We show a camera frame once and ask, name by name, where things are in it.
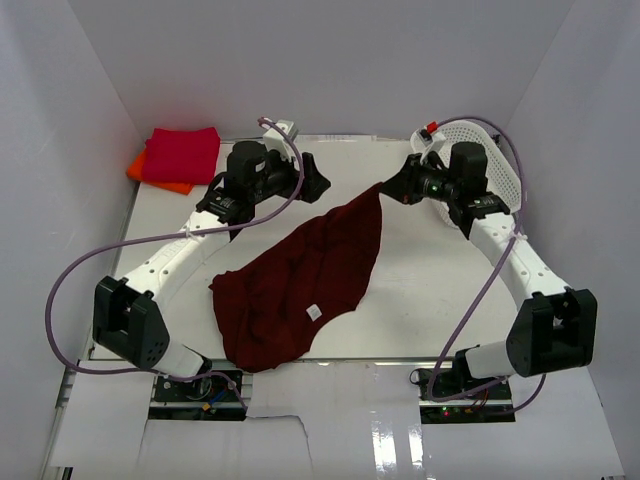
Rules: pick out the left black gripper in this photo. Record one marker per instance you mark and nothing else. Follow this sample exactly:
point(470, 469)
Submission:
point(314, 183)

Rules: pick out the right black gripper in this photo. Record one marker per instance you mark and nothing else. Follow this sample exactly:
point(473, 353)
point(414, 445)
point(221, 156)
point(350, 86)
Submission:
point(403, 185)

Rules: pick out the dark red t-shirt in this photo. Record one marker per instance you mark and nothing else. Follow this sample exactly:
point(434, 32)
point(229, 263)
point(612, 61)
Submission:
point(269, 311)

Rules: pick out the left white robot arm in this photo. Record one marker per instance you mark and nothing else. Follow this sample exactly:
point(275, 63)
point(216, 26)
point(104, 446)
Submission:
point(128, 312)

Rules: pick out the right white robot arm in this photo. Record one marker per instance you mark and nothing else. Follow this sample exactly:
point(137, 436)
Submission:
point(555, 326)

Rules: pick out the white perforated plastic basket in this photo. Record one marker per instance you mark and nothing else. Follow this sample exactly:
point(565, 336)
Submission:
point(502, 178)

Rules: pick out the folded crimson t-shirt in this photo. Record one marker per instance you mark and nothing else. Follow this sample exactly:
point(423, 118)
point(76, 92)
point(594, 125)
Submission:
point(188, 157)

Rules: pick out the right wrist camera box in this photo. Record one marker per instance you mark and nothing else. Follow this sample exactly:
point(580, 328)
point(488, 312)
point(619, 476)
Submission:
point(432, 139)

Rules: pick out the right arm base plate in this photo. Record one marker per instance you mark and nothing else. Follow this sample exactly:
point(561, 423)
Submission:
point(492, 405)

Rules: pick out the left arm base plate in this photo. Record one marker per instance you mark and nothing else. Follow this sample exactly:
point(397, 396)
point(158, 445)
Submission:
point(210, 399)

